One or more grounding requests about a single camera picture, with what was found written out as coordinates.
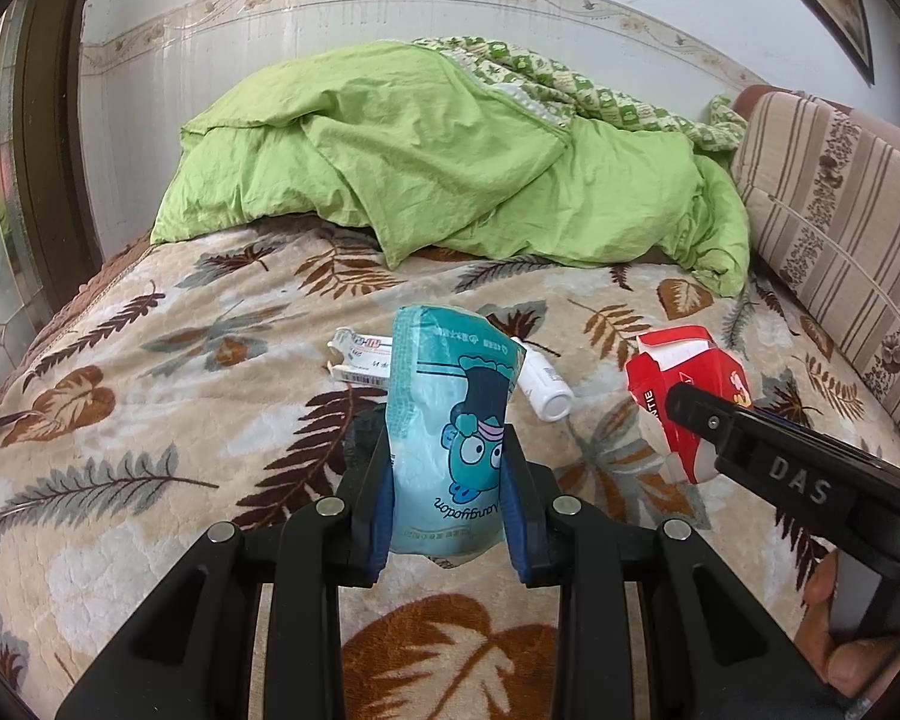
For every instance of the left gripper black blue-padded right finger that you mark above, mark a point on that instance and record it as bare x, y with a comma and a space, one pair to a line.
712, 650

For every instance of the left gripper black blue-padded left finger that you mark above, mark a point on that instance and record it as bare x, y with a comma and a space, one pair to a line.
186, 651

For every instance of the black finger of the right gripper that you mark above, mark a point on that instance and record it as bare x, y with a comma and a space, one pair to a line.
702, 414

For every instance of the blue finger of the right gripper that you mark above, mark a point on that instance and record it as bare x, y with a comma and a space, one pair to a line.
785, 434

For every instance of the red white snack bag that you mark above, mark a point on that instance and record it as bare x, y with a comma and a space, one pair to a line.
686, 355

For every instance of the teal cartoon tissue pack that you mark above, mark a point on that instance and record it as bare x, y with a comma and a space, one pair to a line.
451, 377

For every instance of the white small bottle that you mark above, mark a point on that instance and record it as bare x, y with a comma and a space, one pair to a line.
548, 393

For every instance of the striped floral headboard cushion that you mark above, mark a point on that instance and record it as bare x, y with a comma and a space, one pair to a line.
821, 183

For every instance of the white medicine box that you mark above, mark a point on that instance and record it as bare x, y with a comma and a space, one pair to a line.
359, 358

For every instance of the green quilt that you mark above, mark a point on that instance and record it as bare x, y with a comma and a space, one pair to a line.
470, 145

